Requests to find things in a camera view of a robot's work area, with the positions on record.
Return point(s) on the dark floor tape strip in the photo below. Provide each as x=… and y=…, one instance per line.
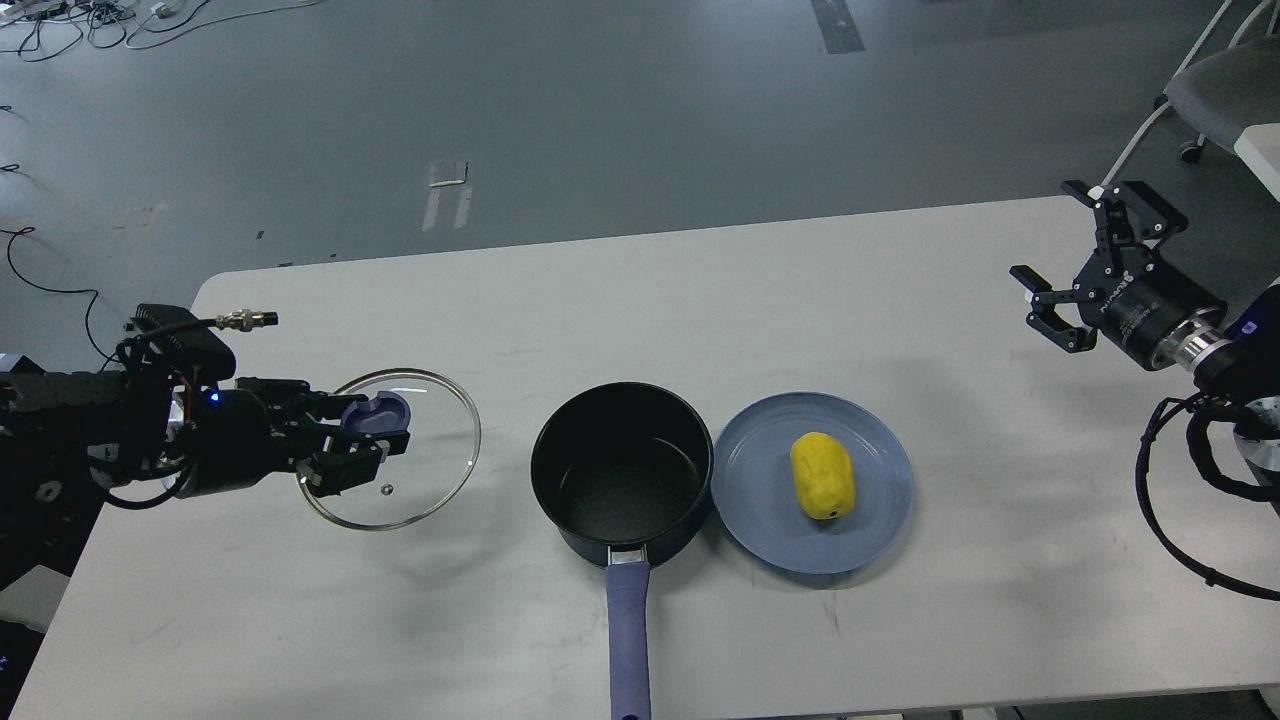
x=837, y=28

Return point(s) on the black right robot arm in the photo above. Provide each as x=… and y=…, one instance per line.
x=1231, y=430

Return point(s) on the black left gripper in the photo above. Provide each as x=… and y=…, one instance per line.
x=264, y=425

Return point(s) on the clear floor tape piece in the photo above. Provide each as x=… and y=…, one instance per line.
x=449, y=195

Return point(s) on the blue round plate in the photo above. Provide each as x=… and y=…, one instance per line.
x=753, y=485

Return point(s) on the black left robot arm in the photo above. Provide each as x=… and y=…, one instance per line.
x=173, y=422

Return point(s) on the glass pot lid blue knob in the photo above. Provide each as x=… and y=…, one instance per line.
x=427, y=465

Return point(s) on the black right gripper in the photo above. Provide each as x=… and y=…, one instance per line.
x=1125, y=290

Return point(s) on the dark blue saucepan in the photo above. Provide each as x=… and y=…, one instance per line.
x=623, y=471

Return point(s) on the grey office chair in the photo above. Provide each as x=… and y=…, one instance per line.
x=1229, y=98

